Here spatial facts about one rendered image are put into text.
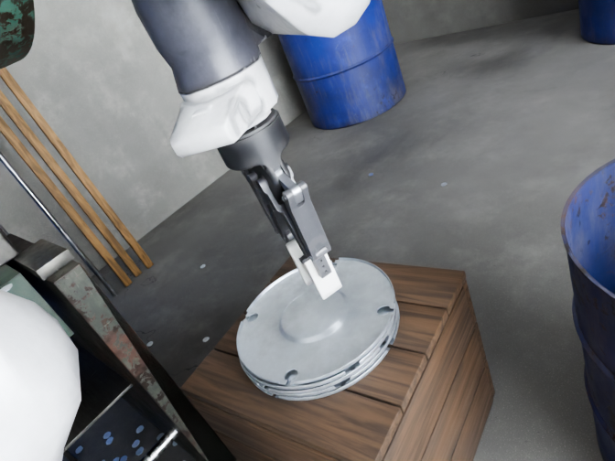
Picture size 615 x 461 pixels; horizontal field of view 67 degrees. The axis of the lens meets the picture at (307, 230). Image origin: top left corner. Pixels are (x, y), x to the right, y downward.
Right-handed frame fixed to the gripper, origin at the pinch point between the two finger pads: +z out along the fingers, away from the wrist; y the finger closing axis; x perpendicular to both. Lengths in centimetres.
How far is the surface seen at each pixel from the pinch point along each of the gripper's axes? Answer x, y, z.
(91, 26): -11, 200, -35
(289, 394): 10.9, 5.6, 21.1
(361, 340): -2.5, 3.7, 19.3
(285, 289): 0.0, 26.1, 19.4
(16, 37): 15, 52, -37
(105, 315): 28.8, 31.7, 5.8
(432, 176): -82, 87, 59
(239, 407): 18.5, 11.5, 22.6
